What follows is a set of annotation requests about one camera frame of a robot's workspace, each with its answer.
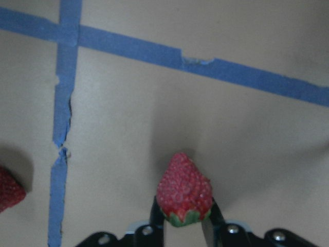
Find red strawberry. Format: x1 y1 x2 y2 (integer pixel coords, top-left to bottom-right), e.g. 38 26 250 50
156 152 213 227
1 166 26 213

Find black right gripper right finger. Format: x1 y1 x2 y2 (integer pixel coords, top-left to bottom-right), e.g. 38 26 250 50
202 198 226 244

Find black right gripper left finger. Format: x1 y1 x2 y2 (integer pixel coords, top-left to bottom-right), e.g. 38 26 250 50
149 197 165 231

